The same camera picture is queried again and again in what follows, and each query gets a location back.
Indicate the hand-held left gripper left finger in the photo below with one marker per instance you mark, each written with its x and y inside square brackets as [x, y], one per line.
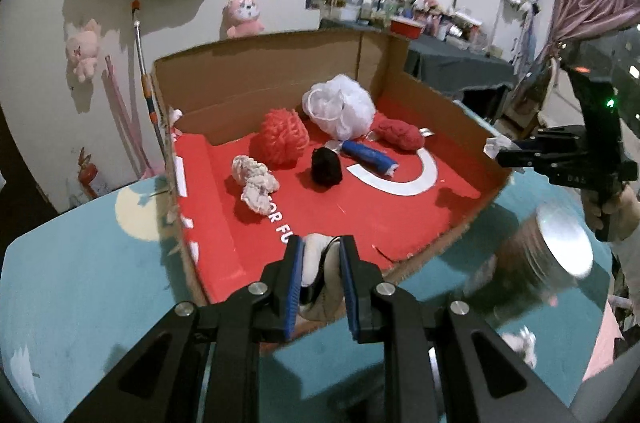
[295, 288]

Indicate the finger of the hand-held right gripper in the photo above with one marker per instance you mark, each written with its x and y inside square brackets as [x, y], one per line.
[530, 143]
[520, 163]

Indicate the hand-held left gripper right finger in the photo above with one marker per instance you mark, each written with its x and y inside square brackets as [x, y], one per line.
[350, 288]

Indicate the cardboard box with red lining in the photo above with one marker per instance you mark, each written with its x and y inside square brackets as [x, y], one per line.
[400, 223]

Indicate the cream knitted scrunchie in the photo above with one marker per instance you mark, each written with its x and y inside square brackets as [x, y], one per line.
[255, 183]

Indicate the red fluffy scrunchie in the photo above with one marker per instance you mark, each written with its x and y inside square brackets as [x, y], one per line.
[400, 135]

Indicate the black yarn pompom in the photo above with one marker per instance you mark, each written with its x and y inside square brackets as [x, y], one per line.
[326, 166]

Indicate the blue thread spool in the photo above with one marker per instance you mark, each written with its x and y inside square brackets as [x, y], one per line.
[367, 156]

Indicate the person's right hand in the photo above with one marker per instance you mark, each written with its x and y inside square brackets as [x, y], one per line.
[627, 213]

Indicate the glass jar with grey lid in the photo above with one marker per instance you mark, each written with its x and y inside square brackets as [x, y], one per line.
[560, 233]

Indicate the red yarn ball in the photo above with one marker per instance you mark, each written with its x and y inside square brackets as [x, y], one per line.
[282, 135]

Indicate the white and black fluffy scrunchie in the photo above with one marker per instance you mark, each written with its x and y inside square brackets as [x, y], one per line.
[525, 343]

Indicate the white mesh bath pouf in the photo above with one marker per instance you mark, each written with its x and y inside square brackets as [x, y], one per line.
[340, 103]

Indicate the cluttered dark side table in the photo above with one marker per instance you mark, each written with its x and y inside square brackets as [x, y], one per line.
[380, 3]

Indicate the printed blue blanket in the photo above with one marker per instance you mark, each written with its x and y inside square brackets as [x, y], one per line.
[75, 278]

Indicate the pink sticks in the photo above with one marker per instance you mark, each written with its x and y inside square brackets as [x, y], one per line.
[122, 113]

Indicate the pink cat plush toy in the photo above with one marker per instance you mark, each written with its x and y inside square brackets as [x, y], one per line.
[244, 15]

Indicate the dark wooden door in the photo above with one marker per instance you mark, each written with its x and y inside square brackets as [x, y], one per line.
[15, 203]

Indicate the pale pink plush toy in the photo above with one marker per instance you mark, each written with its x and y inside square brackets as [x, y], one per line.
[82, 50]

